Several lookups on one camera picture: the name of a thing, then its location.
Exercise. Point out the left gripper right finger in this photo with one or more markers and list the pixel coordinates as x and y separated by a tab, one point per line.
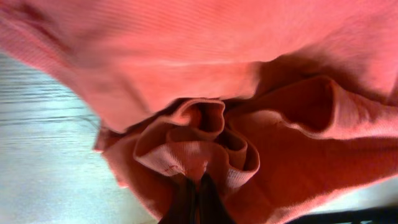
210	207

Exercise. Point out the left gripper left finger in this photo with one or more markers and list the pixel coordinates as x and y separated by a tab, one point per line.
183	208

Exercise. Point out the orange-red t-shirt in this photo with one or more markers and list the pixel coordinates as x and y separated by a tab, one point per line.
286	104

